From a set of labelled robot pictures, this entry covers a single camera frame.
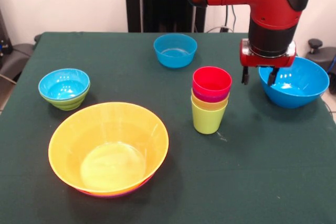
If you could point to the red cup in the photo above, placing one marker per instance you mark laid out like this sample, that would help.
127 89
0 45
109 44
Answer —
212 82

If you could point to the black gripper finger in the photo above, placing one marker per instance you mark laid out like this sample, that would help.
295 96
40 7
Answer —
272 77
245 75

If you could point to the yellow cup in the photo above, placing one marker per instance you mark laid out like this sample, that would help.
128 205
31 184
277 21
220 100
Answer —
207 106

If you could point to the small light blue ribbed bowl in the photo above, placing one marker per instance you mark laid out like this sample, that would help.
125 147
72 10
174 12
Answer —
63 87

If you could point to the lime green cup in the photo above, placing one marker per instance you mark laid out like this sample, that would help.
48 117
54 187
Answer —
207 121

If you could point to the purple cup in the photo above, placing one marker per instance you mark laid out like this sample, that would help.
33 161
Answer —
210 98

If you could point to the small green ribbed bowl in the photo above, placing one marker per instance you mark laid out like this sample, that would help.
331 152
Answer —
68 104

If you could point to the wide purple bowl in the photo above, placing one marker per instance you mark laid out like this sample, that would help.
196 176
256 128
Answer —
115 195

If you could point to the large blue bowl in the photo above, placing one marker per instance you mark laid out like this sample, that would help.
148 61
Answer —
302 93

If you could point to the medium blue bowl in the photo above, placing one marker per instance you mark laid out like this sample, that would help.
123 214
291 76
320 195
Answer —
175 56

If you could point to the large orange bowl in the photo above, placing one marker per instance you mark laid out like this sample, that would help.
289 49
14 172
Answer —
110 134

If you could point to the black pedestal foot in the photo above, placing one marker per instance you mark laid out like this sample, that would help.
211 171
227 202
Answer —
319 56
14 56

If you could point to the dark green table cloth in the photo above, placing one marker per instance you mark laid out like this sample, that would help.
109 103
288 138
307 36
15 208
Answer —
210 169

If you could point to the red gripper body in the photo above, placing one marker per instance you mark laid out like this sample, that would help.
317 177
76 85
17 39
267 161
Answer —
265 61

